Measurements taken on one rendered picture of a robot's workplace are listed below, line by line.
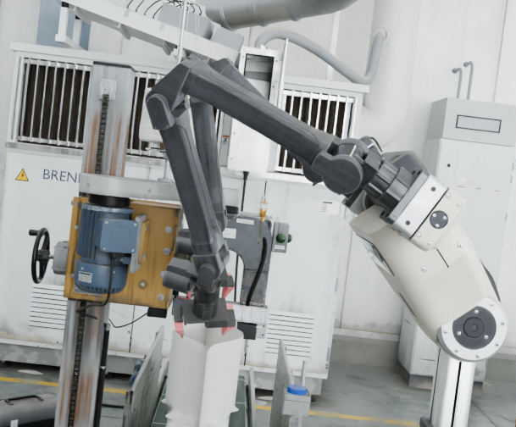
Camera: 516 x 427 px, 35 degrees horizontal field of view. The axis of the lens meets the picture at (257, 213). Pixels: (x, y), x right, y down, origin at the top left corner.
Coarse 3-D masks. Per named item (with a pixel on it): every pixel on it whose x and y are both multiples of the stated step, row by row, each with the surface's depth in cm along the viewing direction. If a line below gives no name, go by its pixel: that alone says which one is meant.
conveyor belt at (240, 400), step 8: (240, 376) 431; (240, 384) 416; (240, 392) 400; (160, 400) 372; (240, 400) 387; (160, 408) 360; (240, 408) 374; (160, 416) 350; (232, 416) 361; (240, 416) 363; (160, 424) 339; (232, 424) 350; (240, 424) 351
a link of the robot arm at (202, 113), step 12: (192, 108) 214; (204, 108) 213; (192, 120) 216; (204, 120) 214; (204, 132) 215; (204, 144) 215; (216, 144) 217; (204, 156) 216; (216, 156) 216; (204, 168) 217; (216, 168) 217; (216, 180) 217; (216, 192) 217; (216, 204) 217; (216, 216) 218
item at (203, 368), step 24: (192, 336) 235; (216, 336) 237; (240, 336) 227; (192, 360) 209; (216, 360) 208; (240, 360) 221; (168, 384) 219; (192, 384) 208; (216, 384) 210; (192, 408) 207; (216, 408) 211
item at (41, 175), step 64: (64, 64) 516; (128, 64) 515; (64, 128) 525; (320, 128) 529; (64, 192) 519; (256, 192) 522; (320, 192) 522; (0, 256) 520; (320, 256) 525; (0, 320) 523; (64, 320) 524; (128, 320) 524; (320, 320) 528; (320, 384) 533
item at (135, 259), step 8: (136, 216) 230; (144, 216) 240; (144, 224) 236; (144, 232) 236; (136, 240) 229; (144, 240) 238; (136, 248) 230; (144, 248) 241; (120, 256) 233; (128, 256) 232; (136, 256) 232; (144, 256) 243; (136, 264) 235
